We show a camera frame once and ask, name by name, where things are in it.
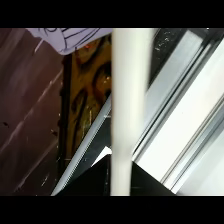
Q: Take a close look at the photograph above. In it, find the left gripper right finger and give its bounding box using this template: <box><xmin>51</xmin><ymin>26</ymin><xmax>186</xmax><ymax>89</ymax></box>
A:
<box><xmin>129</xmin><ymin>160</ymin><xmax>177</xmax><ymax>197</ymax></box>

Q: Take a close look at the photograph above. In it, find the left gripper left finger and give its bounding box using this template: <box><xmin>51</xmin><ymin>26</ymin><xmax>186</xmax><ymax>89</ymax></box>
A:
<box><xmin>55</xmin><ymin>154</ymin><xmax>112</xmax><ymax>197</ymax></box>

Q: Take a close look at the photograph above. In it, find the silver frame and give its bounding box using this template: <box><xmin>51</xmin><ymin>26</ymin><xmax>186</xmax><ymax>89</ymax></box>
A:
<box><xmin>50</xmin><ymin>28</ymin><xmax>224</xmax><ymax>197</ymax></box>

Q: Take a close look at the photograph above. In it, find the pale lilac printed garment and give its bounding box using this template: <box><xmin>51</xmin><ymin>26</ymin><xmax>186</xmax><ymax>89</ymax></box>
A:
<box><xmin>26</xmin><ymin>28</ymin><xmax>113</xmax><ymax>56</ymax></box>

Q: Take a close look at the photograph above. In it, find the white garment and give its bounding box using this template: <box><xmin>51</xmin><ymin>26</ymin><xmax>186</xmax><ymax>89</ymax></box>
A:
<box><xmin>110</xmin><ymin>28</ymin><xmax>158</xmax><ymax>197</ymax></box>

